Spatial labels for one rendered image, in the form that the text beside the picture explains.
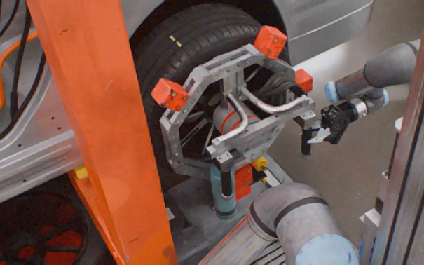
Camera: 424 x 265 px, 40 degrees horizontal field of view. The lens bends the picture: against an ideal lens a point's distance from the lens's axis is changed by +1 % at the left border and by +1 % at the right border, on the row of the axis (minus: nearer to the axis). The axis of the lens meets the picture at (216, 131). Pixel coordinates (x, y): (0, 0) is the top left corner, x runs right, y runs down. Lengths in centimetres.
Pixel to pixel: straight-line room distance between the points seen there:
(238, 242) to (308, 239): 21
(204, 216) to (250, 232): 144
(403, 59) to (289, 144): 158
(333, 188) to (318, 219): 193
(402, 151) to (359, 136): 225
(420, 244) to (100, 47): 76
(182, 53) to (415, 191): 110
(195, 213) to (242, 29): 97
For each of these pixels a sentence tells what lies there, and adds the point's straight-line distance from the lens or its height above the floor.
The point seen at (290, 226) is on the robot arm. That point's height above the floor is 145.
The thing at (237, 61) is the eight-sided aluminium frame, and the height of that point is 112.
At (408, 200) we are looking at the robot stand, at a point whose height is 150.
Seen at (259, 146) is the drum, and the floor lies 84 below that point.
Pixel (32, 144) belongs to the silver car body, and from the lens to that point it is 210.
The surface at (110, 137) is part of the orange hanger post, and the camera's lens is 144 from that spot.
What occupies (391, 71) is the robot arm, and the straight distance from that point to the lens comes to 172.
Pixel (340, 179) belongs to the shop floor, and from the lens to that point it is 306.
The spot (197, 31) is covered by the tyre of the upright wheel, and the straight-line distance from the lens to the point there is 201.
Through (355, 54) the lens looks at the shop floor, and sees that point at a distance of 382.
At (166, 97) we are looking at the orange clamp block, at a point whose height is 111.
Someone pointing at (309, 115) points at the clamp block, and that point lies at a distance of 200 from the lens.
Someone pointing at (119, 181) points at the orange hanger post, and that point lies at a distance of 156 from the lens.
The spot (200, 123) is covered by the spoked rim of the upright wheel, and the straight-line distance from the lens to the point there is 219.
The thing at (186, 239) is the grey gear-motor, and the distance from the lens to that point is 235.
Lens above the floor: 234
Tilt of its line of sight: 45 degrees down
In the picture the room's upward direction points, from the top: 6 degrees counter-clockwise
